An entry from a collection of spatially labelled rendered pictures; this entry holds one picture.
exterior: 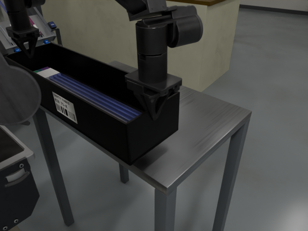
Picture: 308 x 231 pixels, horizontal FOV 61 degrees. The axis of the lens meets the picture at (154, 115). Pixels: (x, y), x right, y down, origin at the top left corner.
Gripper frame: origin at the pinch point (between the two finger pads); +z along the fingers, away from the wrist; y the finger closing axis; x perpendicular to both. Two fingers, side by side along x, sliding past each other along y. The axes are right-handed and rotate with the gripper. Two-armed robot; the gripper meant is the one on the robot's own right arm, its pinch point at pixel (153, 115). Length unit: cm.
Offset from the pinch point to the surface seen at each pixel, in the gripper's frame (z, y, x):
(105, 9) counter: 28, 211, -155
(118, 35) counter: 54, 195, -156
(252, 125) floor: 99, 28, -152
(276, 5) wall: 94, 186, -626
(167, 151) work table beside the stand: 15.7, 1.3, -6.6
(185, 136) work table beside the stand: 15.9, 1.9, -15.4
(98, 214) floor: 95, 55, -11
